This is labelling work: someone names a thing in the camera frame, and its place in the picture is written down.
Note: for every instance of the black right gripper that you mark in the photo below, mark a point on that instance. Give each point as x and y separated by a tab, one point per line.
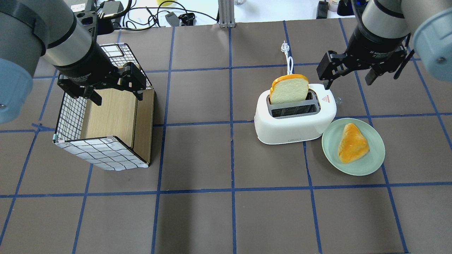
373	45

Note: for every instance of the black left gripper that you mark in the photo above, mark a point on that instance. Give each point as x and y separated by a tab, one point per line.
85	65

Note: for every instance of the white two-slot toaster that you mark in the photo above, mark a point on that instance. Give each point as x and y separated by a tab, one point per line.
295	121

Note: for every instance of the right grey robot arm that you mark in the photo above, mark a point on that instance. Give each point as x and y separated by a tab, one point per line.
388	34

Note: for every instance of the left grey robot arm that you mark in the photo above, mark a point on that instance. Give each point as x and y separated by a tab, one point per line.
31	29

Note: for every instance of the toast slice in toaster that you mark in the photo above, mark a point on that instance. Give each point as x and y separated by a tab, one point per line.
289	88

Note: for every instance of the grid fabric wooden storage box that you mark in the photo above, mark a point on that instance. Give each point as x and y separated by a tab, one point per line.
113	136

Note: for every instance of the triangular orange bread piece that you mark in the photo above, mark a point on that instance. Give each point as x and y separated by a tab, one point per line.
353	144

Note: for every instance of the black power adapter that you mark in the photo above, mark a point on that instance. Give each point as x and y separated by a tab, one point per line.
173	20

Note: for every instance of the light green plate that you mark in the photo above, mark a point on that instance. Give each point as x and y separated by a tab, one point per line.
366	165

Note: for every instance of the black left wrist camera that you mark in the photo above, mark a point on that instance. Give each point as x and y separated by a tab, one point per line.
85	11

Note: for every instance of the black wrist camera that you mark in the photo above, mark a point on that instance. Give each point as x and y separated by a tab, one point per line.
347	8
85	11

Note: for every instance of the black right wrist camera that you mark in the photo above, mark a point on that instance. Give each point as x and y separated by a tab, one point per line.
347	8

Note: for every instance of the aluminium frame post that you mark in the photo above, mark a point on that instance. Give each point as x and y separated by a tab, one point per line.
226	14

